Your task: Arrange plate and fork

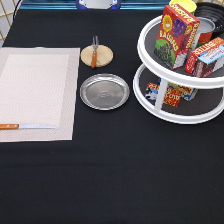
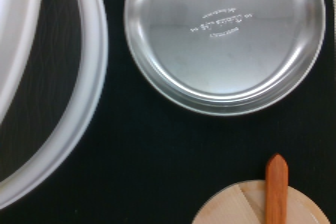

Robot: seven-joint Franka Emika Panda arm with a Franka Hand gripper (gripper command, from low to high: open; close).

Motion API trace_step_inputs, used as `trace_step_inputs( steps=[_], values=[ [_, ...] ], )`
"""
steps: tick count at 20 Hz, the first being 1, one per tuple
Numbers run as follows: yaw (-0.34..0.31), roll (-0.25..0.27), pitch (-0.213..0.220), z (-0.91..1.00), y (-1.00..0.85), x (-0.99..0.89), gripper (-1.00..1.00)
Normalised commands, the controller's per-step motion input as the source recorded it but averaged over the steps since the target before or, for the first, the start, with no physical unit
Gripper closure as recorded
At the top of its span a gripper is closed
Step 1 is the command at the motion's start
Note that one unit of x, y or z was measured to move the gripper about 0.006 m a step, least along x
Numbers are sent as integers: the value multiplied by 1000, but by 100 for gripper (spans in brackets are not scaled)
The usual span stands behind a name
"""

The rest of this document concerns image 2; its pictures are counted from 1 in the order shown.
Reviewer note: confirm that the wooden fork handle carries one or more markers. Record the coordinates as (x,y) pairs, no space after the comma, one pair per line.
(277,190)

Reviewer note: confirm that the white woven placemat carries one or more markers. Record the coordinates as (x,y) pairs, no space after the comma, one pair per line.
(55,103)

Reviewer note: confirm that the silver metal plate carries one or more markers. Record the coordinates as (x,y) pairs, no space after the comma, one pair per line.
(226,55)

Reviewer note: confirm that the round light wooden board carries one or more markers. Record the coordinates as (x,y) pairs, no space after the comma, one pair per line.
(238,206)

